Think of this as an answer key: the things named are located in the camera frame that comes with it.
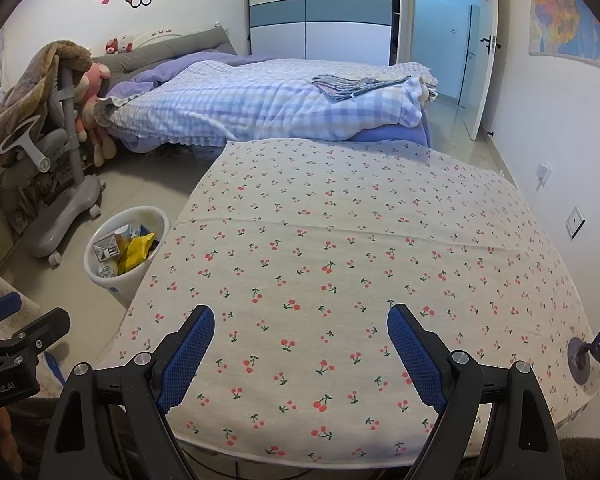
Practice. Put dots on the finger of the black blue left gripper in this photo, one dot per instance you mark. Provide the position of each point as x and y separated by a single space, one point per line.
83 441

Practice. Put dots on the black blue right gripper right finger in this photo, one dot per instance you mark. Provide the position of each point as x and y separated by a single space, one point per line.
520 442

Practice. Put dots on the yellow foil snack wrapper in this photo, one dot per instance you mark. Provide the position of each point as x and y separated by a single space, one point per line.
135 253

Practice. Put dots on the white AD bottle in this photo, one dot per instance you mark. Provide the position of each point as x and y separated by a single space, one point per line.
107 269

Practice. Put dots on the light blue carton box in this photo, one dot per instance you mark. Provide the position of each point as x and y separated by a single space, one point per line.
109 247

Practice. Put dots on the white plastic trash bin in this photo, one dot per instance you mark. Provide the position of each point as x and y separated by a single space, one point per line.
129 223

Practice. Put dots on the blue item on floor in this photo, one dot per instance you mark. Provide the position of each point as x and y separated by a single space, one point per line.
54 367

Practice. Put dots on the grey ergonomic chair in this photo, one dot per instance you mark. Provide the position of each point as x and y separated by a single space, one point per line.
53 160

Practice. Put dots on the brown blanket on chair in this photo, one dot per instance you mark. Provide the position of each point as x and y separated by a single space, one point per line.
30 93

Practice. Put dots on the cherry print tablecloth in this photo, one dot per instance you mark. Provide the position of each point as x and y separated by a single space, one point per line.
300 249

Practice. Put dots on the grey bed headboard cushion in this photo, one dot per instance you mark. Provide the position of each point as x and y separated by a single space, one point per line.
149 56

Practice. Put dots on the small red white plush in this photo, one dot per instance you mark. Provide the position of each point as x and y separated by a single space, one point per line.
120 44

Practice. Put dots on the checkered blue quilt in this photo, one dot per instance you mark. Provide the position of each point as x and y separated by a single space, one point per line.
207 99

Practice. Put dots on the folded striped cloth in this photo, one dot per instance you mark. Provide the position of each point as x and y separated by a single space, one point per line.
338 89

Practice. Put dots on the white door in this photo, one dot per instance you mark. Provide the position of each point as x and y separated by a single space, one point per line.
482 46

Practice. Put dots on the white blue wardrobe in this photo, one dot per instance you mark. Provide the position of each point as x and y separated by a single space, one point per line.
360 31

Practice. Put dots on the phone on suction mount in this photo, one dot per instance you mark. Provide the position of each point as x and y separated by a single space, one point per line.
580 354

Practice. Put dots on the white wall switch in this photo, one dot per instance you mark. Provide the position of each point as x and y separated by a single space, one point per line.
574 222

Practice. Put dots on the white wall socket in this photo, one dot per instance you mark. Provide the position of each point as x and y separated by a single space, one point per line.
543 172

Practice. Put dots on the wall map poster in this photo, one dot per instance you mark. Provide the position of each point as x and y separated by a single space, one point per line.
564 29

